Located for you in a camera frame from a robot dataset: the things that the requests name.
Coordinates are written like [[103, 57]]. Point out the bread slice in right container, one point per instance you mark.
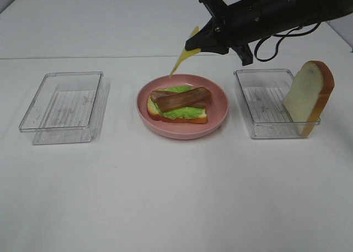
[[309, 94]]

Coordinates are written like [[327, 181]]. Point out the bacon strip from container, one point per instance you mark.
[[180, 100], [160, 93]]

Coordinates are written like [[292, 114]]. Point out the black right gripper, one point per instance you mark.
[[236, 25]]

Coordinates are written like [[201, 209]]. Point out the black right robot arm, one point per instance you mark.
[[326, 10]]

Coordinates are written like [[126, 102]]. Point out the yellow cheese slice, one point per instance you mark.
[[185, 54]]

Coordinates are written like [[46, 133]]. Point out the clear plastic container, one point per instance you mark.
[[68, 107], [260, 93]]

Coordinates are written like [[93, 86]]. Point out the clear plastic left container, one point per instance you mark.
[[68, 107]]

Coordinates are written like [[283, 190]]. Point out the pink round plate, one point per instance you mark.
[[217, 109]]

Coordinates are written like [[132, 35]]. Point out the clear plastic right container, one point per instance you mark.
[[260, 93]]

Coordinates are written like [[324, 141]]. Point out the bread slice from container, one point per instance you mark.
[[164, 119]]

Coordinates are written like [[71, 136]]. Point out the green lettuce leaf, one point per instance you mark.
[[187, 113]]

